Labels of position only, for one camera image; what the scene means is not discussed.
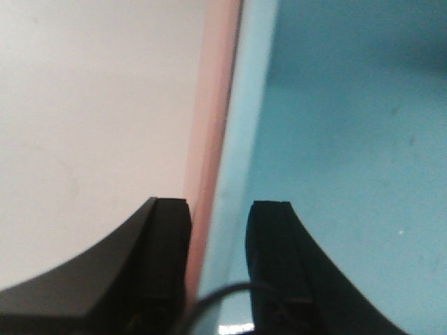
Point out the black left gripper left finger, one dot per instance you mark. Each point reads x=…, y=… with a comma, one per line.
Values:
x=130, y=282

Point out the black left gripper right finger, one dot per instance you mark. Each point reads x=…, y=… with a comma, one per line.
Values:
x=283, y=255

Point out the light blue plastic box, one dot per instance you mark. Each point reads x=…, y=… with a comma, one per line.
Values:
x=339, y=107

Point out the pink plastic box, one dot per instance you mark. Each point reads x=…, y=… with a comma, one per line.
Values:
x=215, y=75

